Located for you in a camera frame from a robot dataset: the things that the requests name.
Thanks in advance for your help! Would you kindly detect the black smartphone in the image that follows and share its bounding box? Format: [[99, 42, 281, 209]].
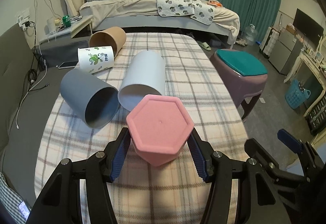
[[58, 61, 78, 69]]

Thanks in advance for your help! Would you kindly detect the white charging cable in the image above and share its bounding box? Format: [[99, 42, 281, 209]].
[[15, 65, 50, 130]]

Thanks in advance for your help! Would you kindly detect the bed with beige sheets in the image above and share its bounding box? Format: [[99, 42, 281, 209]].
[[65, 0, 240, 45]]

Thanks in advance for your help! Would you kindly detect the small grey fridge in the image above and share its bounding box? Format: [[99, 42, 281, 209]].
[[269, 30, 303, 75]]

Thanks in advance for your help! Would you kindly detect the brown paper cup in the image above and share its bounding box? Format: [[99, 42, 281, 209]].
[[88, 26, 127, 58]]

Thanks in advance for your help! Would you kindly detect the plaid table cloth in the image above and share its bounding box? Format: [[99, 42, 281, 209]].
[[34, 32, 250, 224]]

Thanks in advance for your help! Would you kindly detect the white plastic cup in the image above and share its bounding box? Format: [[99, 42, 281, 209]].
[[118, 51, 166, 111]]

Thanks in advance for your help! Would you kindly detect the grey plastic cup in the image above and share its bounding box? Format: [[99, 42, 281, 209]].
[[60, 69, 119, 129]]

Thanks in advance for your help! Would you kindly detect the green slipper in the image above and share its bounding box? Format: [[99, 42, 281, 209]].
[[197, 41, 212, 51]]

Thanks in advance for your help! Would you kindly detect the clear water jug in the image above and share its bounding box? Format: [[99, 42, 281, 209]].
[[244, 23, 258, 45]]

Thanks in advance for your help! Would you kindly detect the blue laundry basket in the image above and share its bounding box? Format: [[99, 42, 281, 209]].
[[285, 79, 311, 109]]

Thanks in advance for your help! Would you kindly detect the teal stool cushion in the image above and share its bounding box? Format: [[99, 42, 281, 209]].
[[216, 49, 268, 77]]

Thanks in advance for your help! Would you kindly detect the white dresser table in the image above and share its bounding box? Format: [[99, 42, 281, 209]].
[[283, 51, 325, 117]]

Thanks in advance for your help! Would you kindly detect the white leaf-print mat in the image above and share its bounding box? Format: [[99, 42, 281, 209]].
[[156, 0, 214, 25]]

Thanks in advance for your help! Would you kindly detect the pink faceted plastic cup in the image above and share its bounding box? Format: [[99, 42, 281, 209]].
[[127, 95, 194, 166]]

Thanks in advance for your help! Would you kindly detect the purple plastic stool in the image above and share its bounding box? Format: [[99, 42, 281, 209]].
[[209, 50, 268, 121]]

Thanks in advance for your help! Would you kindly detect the white cup with green print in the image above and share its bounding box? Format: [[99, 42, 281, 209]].
[[77, 46, 114, 74]]

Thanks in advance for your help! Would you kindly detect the black television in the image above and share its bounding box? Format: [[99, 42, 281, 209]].
[[293, 9, 324, 47]]

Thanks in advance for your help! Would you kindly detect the green can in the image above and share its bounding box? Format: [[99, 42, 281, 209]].
[[62, 15, 71, 28]]

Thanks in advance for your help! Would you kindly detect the white bedside table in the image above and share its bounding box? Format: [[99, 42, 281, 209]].
[[39, 15, 93, 44]]

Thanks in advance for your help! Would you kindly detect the wall power outlet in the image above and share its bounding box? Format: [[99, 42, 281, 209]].
[[16, 8, 30, 27]]

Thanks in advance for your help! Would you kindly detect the white suitcase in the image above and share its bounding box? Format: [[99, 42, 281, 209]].
[[259, 27, 280, 58]]

